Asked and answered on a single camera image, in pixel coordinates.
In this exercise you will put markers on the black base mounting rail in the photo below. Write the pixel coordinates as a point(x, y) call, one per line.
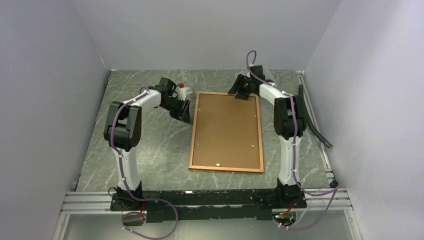
point(169, 205)

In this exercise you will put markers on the orange wooden picture frame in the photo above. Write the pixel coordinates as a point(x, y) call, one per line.
point(195, 132)

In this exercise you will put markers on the brown frame backing board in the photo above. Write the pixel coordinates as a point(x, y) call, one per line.
point(227, 130)

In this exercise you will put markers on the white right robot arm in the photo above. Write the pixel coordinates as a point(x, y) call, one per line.
point(289, 122)

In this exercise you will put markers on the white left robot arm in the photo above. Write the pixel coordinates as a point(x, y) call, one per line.
point(123, 128)

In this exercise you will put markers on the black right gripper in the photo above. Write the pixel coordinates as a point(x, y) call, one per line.
point(237, 88)

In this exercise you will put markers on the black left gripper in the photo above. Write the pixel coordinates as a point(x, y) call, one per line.
point(183, 114)

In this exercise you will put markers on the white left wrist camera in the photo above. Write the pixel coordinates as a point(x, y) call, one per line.
point(183, 92)

